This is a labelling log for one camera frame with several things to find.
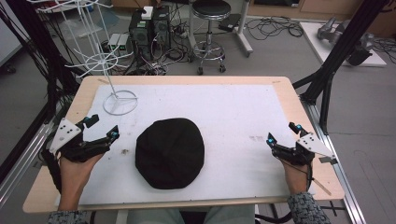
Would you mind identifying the white power boxes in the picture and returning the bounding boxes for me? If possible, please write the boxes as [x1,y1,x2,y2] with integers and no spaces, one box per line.
[107,33,131,53]

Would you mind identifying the black round stool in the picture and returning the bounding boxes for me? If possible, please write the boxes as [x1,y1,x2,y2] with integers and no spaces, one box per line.
[187,0,233,77]

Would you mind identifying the aluminium rail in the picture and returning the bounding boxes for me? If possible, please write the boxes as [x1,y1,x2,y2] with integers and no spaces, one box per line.
[299,98,368,224]
[0,115,64,209]

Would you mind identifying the grey robot parts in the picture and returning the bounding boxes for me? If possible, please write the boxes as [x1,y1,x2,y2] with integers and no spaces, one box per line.
[316,16,375,67]

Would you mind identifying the white floor platform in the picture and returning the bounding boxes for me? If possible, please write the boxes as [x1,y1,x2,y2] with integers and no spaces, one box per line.
[299,21,388,68]

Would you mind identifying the white table leg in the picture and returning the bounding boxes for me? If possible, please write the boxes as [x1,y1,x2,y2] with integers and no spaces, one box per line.
[233,0,254,58]

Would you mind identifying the person's left hand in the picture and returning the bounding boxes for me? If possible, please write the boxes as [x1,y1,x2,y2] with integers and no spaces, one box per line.
[57,152,105,200]

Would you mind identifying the white wire hat rack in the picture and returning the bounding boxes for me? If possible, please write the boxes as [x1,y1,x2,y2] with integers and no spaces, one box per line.
[27,0,140,117]

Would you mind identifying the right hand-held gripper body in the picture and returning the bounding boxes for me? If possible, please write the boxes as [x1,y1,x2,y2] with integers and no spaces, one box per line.
[271,133,336,167]

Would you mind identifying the white device on tower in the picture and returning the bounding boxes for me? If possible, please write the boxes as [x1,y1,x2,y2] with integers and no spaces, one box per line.
[140,6,154,21]

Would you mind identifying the white felt mat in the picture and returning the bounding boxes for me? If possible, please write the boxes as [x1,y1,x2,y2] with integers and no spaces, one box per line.
[55,84,316,207]

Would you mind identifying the black flat box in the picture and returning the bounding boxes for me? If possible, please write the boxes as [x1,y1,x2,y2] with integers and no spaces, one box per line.
[218,13,243,33]

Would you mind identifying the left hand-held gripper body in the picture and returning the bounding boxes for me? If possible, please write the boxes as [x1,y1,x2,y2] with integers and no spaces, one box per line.
[49,117,110,163]

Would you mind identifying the black computer tower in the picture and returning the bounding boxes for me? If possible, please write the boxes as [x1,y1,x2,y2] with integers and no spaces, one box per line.
[151,5,172,51]
[128,8,154,62]

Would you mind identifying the person's right hand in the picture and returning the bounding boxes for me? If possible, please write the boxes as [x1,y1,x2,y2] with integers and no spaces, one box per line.
[280,157,313,195]

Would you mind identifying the thin black cable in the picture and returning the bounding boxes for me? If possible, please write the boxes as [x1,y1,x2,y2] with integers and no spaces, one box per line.
[276,157,314,192]

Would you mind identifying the thin wooden stick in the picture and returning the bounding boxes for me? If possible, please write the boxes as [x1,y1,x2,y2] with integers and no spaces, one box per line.
[312,177,332,197]

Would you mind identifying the person's legs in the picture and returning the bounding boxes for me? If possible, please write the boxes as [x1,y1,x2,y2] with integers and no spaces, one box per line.
[126,204,257,224]

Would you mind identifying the black hat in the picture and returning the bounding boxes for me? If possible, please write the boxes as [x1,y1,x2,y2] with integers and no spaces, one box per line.
[134,117,205,190]

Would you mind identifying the black frame post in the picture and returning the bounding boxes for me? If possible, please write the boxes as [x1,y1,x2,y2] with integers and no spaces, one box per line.
[0,0,82,108]
[291,0,391,135]

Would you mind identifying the black floor cables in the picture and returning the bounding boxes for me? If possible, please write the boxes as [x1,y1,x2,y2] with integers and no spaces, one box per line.
[244,16,305,42]

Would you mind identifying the tangle of cables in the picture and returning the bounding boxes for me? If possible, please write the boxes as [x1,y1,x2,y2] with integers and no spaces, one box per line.
[124,27,192,77]

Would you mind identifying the grey tape piece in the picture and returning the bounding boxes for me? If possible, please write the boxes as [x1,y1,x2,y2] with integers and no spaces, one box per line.
[318,156,339,165]

